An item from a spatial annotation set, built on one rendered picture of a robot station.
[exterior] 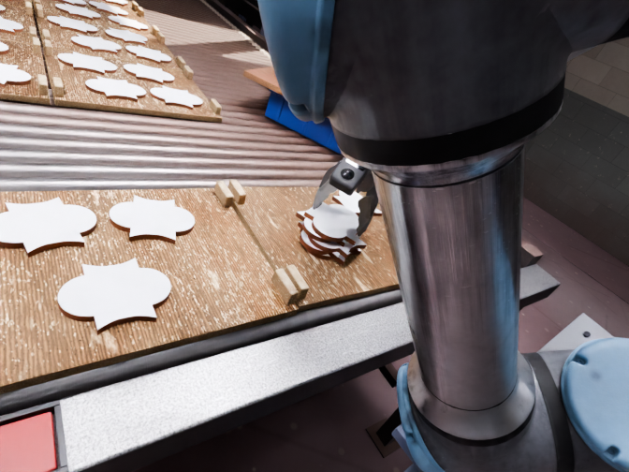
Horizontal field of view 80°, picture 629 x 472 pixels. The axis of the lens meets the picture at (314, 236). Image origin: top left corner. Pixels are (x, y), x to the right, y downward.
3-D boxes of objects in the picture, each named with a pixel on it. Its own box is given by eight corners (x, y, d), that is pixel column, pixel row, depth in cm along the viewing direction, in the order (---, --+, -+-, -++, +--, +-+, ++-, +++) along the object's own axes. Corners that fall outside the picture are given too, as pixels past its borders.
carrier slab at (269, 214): (444, 277, 87) (447, 272, 86) (296, 312, 63) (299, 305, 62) (358, 191, 107) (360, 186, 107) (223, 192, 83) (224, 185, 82)
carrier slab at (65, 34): (186, 76, 133) (187, 63, 131) (44, 51, 109) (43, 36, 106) (160, 42, 154) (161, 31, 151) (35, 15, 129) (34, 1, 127)
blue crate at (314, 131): (366, 136, 149) (376, 112, 144) (341, 155, 124) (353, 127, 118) (299, 102, 154) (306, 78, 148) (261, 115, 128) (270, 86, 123)
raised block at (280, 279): (295, 303, 62) (300, 292, 60) (285, 306, 61) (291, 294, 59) (278, 278, 65) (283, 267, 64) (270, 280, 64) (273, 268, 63)
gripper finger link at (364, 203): (379, 228, 79) (380, 186, 75) (371, 240, 74) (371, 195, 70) (365, 227, 80) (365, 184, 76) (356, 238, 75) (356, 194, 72)
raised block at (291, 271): (305, 299, 64) (311, 287, 62) (296, 301, 62) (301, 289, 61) (289, 274, 67) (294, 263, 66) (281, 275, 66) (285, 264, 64)
